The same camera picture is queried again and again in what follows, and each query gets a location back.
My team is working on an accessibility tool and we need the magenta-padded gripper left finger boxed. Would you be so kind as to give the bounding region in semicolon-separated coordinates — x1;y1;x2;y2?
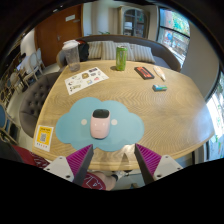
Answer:
44;143;95;187

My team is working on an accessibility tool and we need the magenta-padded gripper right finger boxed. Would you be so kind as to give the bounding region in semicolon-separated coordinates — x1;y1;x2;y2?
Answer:
133;143;184;185

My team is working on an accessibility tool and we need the pink and black computer mouse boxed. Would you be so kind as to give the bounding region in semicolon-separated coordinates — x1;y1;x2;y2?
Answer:
89;108;112;140

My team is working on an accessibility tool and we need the blue cloud-shaped mouse pad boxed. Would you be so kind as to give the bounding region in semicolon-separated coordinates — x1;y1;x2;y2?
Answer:
55;96;146;153

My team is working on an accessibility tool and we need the yellow and white card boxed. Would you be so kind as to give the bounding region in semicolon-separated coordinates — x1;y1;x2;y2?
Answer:
34;124;55;153

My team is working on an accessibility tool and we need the wide dark-framed window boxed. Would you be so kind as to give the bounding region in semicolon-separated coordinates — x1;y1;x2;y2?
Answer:
203;69;224;162

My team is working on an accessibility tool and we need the grey tufted chair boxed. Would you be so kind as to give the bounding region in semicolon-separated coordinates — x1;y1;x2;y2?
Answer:
18;71;63;139

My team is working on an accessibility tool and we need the small green and blue pack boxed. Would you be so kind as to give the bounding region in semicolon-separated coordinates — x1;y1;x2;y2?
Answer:
152;84;169;93

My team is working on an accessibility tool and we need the white sticker sheet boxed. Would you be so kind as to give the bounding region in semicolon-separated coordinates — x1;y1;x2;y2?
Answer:
64;66;110;96

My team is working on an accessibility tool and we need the black and orange flat box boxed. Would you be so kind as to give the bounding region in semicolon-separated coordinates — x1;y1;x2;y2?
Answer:
133;66;156;81

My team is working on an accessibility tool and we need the group of chairs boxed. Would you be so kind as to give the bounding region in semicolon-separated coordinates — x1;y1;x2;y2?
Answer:
0;48;46;144

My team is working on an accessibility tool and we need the clear plastic cup with lid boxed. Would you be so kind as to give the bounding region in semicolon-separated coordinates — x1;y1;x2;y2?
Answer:
62;39;82;72

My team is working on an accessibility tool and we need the grey curved sofa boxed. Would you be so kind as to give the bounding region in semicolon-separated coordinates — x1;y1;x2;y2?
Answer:
55;34;183;73

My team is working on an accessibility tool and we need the green drink can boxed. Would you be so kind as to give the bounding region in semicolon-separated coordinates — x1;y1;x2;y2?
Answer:
115;45;129;72

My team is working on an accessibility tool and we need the black and orange backpack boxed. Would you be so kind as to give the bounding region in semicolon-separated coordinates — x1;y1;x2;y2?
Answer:
77;40;90;63

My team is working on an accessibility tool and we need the brown wooden door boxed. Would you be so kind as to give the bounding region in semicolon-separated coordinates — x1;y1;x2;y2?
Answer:
34;3;84;68

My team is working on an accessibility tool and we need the tall dark-framed window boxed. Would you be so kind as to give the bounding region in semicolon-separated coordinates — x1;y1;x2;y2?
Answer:
156;6;192;65

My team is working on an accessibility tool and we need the glass-door cabinet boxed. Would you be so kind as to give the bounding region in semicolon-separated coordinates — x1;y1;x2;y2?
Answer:
117;4;151;38

